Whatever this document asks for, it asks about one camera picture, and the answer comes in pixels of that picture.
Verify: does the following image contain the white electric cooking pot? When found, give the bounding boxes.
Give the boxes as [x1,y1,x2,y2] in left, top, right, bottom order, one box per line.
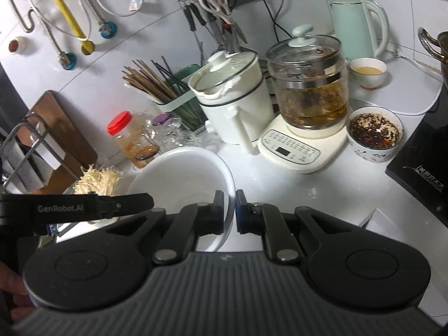
[188,50,276,155]

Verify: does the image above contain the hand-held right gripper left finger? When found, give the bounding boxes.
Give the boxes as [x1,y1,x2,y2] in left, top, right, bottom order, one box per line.
[105,190,225,263]

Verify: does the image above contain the mint electric kettle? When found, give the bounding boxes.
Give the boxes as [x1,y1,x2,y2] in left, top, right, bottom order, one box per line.
[330,0,390,62]

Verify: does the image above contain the glass health kettle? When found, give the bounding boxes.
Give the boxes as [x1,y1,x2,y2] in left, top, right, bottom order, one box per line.
[266,24,351,139]

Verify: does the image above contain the plain white bowl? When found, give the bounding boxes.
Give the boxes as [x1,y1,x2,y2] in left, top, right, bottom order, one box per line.
[125,146,236,253]

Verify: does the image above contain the small cup of tea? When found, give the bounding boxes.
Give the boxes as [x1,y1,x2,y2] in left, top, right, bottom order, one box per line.
[349,57,389,91]

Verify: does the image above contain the enoki mushroom bunch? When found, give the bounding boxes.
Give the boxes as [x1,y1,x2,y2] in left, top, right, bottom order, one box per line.
[73,163,123,197]

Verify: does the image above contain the yellow gas hose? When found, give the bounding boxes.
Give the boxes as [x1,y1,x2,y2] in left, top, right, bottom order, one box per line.
[36,0,95,55]

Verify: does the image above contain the red lid glass jar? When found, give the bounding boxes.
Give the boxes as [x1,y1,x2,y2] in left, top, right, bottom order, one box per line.
[106,111,160,169]

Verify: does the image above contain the wooden cutting board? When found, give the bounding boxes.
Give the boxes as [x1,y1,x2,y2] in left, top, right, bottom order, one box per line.
[26,90,99,179]

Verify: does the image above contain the steel cooking pot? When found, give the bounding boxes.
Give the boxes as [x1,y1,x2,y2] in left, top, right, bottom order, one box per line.
[418,26,448,89]

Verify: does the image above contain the purple-lidded glass jar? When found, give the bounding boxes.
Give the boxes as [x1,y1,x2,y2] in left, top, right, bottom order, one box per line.
[142,111,202,155]

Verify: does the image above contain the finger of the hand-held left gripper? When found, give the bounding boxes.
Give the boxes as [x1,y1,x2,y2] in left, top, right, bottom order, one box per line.
[94,192,155,221]

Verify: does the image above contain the hanging kitchen utensils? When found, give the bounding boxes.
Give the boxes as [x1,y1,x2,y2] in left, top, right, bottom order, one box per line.
[184,0,248,54]

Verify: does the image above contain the person's left hand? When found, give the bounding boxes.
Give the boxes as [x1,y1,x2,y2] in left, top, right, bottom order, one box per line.
[0,272,34,326]

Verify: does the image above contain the bundle of chopsticks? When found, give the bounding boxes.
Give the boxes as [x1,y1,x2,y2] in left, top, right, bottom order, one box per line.
[121,55,192,104]

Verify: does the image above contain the white power cord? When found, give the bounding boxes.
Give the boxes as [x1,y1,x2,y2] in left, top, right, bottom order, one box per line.
[350,50,444,116]

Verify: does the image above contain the bowl of chili flakes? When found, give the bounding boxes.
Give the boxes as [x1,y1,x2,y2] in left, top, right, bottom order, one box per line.
[346,106,404,164]

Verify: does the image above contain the red white wall cap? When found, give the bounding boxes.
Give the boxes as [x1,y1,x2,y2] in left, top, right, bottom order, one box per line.
[7,36,26,56]

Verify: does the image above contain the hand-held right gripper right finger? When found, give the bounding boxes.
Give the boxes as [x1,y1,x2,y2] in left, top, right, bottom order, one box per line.
[235,189,365,265]

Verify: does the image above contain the cream kettle heating base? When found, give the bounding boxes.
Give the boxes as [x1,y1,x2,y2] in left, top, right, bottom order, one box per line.
[257,107,353,175]

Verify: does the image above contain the green white chopstick holder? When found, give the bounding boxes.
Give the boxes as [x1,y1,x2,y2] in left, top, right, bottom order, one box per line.
[152,63,207,136]

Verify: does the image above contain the white handled scissors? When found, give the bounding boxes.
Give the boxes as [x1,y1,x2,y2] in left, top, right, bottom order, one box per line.
[197,0,235,25]

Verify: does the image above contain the black metal dish rack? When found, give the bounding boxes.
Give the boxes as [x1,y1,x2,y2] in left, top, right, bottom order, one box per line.
[0,111,82,194]

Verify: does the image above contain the black induction cooker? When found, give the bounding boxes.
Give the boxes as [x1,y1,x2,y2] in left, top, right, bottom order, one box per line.
[384,87,448,229]

